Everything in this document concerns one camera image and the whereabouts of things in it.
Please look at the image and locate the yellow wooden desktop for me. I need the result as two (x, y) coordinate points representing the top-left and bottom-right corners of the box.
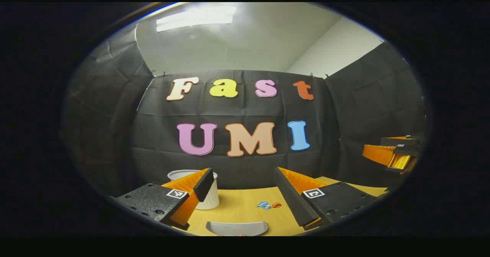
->
(174, 176), (389, 236)

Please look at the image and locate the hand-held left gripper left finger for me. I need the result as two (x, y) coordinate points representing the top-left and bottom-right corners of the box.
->
(114, 168), (214, 231)

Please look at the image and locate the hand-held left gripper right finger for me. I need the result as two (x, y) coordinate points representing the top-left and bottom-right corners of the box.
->
(274, 167), (379, 231)

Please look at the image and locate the white ribbed garbage bin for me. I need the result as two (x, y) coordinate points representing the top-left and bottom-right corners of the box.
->
(167, 169), (220, 210)

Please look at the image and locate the grey plastic dustpan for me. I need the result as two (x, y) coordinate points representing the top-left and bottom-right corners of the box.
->
(206, 221), (268, 236)

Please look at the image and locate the ceiling light panel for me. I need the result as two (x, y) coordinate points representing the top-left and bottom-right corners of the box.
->
(156, 6), (237, 33)

